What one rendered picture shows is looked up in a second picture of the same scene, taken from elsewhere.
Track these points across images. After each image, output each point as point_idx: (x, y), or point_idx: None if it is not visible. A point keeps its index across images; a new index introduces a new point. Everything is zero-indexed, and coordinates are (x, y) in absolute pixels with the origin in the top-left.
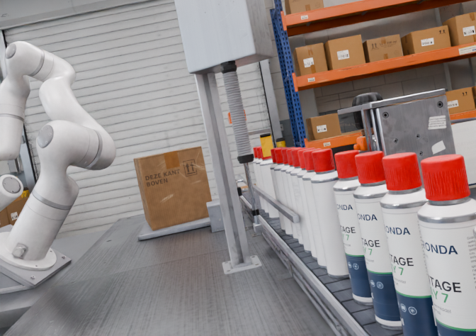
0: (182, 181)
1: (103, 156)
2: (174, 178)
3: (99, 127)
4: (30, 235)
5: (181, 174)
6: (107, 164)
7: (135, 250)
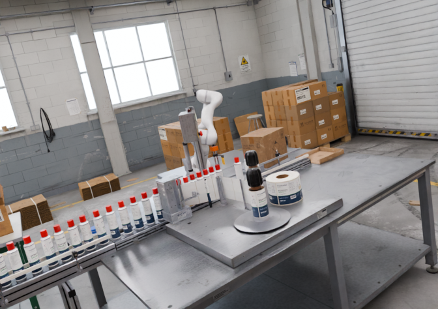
0: (255, 150)
1: (208, 142)
2: (252, 148)
3: (211, 130)
4: (195, 161)
5: (255, 147)
6: (212, 144)
7: (227, 175)
